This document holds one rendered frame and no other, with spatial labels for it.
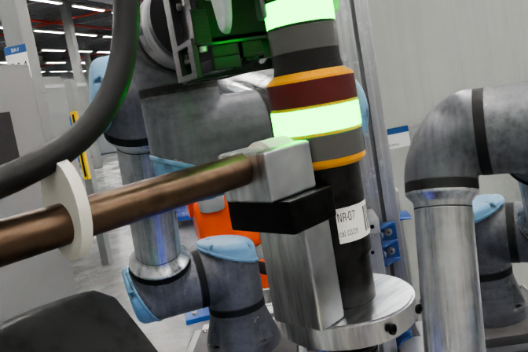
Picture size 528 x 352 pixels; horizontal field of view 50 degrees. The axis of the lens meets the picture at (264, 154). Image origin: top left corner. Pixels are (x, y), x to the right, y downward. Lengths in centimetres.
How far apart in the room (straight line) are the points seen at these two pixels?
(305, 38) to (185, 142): 27
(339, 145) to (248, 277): 89
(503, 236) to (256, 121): 71
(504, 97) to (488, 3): 172
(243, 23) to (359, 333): 19
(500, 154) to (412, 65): 156
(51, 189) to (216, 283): 93
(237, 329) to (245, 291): 7
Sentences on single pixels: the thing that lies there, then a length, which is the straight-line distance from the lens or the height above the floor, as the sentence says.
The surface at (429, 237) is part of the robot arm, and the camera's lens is 76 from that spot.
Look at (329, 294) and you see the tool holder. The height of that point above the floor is 145.
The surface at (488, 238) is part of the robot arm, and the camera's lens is 114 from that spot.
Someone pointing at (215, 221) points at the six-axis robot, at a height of 65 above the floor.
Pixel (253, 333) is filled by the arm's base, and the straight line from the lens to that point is 116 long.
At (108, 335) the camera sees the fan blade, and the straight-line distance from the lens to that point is 37.
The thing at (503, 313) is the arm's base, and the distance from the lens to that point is 119.
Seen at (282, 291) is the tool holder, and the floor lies 146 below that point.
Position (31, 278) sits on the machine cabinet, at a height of 40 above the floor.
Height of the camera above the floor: 155
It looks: 6 degrees down
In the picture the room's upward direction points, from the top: 10 degrees counter-clockwise
